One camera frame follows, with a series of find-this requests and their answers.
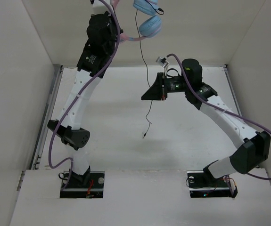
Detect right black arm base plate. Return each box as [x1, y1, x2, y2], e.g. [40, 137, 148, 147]
[185, 171, 238, 199]

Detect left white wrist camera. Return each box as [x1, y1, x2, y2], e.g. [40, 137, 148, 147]
[90, 0, 113, 15]

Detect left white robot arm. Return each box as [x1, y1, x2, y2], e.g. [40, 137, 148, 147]
[48, 0, 121, 187]

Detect left metal table rail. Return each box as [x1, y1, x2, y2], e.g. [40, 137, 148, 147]
[28, 64, 63, 170]

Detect pink blue cat-ear headphones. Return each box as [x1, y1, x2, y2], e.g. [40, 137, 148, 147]
[120, 0, 164, 43]

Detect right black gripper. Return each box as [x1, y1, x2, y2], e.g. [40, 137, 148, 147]
[141, 72, 190, 100]

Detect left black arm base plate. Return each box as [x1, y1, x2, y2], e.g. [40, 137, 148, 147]
[58, 171, 105, 199]

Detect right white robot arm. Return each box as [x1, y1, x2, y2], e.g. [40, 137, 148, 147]
[141, 57, 271, 186]

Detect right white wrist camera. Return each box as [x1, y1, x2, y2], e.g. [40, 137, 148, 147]
[156, 56, 169, 74]

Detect thin black headphone cable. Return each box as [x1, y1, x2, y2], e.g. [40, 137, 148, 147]
[134, 0, 164, 138]

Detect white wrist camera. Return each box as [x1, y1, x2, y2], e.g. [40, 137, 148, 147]
[156, 56, 169, 74]
[90, 0, 113, 15]

